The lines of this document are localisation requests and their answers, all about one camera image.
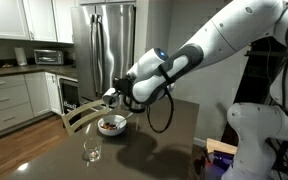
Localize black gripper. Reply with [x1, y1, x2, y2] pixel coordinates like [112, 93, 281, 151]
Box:
[112, 77, 142, 104]

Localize white bowl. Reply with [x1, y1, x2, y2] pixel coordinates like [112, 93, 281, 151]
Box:
[97, 114, 128, 137]

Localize metal spoon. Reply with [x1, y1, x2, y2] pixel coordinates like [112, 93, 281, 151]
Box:
[115, 112, 134, 129]

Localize brown mixed nuts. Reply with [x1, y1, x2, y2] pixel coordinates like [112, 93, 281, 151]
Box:
[100, 121, 118, 131]

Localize stainless steel refrigerator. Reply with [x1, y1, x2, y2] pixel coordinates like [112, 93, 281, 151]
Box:
[70, 3, 136, 109]

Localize black under-counter wine cooler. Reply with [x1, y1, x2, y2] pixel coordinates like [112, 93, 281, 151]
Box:
[57, 75, 82, 125]

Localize cream wooden chair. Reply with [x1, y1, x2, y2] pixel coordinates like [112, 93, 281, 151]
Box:
[60, 95, 111, 137]

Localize clear glass tumbler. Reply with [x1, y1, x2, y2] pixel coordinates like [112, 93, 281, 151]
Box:
[82, 137, 103, 163]

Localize silver toaster oven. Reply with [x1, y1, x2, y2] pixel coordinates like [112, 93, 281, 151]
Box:
[33, 48, 65, 66]

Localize white base cabinet doors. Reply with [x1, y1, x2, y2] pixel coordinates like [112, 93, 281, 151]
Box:
[24, 71, 64, 118]

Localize dark kitchen countertop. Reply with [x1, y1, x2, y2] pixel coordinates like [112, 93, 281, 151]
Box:
[0, 64, 79, 80]

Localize white paper towel roll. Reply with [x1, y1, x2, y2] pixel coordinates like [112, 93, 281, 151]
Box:
[13, 46, 29, 67]

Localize light wooden base board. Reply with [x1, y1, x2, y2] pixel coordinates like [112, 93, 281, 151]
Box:
[205, 137, 239, 156]

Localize white drawer cabinet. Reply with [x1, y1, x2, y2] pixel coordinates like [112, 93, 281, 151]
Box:
[0, 73, 35, 138]

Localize black clamp with orange grip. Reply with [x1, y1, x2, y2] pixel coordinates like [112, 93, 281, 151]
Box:
[202, 146, 215, 169]

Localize white upper kitchen cabinets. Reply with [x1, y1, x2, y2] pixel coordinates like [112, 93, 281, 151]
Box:
[0, 0, 76, 45]

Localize black shelf rack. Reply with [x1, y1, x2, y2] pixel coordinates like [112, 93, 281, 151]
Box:
[221, 36, 288, 148]

